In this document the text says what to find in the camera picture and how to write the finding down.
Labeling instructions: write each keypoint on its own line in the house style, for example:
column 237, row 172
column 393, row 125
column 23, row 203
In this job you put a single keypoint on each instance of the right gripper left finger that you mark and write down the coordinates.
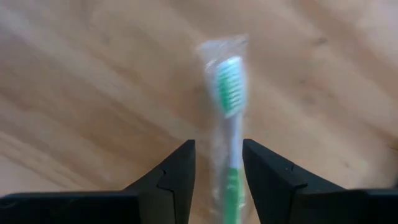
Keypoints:
column 140, row 205

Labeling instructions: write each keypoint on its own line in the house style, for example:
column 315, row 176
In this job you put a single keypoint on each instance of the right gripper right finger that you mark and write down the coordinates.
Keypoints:
column 295, row 202

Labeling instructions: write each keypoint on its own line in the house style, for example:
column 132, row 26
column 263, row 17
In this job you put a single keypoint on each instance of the green toothbrush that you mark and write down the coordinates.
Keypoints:
column 231, row 90

